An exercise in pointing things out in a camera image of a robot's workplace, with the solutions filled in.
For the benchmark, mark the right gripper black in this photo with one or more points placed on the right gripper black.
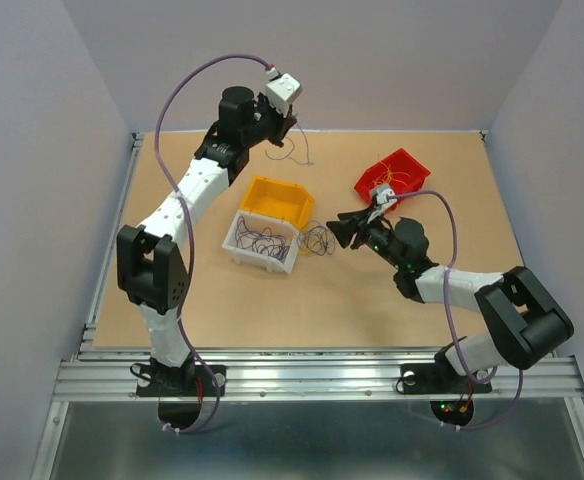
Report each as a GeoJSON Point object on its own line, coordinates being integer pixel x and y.
{"type": "Point", "coordinates": [350, 223]}

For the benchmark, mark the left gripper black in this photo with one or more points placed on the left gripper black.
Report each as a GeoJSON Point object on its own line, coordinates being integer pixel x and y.
{"type": "Point", "coordinates": [284, 124]}

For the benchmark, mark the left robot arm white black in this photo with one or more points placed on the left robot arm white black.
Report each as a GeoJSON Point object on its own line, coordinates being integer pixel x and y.
{"type": "Point", "coordinates": [150, 266]}

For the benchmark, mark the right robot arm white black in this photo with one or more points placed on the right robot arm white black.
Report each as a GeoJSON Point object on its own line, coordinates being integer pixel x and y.
{"type": "Point", "coordinates": [524, 322]}

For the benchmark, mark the yellow plastic bin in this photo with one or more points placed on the yellow plastic bin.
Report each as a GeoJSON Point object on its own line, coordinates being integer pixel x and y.
{"type": "Point", "coordinates": [278, 200]}

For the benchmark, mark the red plastic bin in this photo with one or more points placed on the red plastic bin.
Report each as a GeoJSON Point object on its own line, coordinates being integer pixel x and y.
{"type": "Point", "coordinates": [400, 170]}

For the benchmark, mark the white plastic bin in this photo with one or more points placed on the white plastic bin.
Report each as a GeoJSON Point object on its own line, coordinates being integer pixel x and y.
{"type": "Point", "coordinates": [263, 242]}

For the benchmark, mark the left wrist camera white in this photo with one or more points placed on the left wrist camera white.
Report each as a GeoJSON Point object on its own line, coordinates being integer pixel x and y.
{"type": "Point", "coordinates": [282, 92]}

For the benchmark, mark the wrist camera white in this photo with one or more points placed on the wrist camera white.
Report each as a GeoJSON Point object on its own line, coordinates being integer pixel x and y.
{"type": "Point", "coordinates": [282, 92]}
{"type": "Point", "coordinates": [383, 198]}

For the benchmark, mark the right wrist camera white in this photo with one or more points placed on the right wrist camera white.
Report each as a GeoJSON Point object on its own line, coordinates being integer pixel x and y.
{"type": "Point", "coordinates": [383, 198]}

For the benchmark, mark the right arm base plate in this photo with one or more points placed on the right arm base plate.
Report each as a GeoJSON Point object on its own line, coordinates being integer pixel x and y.
{"type": "Point", "coordinates": [435, 379]}

